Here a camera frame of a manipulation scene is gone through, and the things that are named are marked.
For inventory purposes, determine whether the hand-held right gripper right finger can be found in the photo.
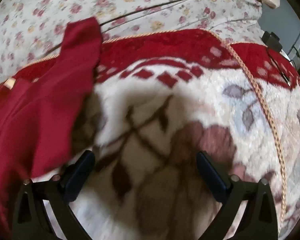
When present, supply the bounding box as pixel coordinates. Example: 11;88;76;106
196;151;279;240

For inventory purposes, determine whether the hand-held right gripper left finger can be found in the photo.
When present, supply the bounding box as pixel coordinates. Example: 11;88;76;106
12;150;95;240

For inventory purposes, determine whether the dark red sweater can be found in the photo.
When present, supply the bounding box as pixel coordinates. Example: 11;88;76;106
0;17;103;240

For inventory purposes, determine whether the red and white fleece blanket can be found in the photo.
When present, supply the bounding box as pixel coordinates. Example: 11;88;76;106
0;29;300;240

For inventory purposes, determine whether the black power adapter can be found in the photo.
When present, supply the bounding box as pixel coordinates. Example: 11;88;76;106
261;31;283;52

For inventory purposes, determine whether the floral print quilt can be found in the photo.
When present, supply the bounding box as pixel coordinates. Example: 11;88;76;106
0;0;265;85

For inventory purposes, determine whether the black cable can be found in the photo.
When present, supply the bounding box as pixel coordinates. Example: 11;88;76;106
266;47;292;85

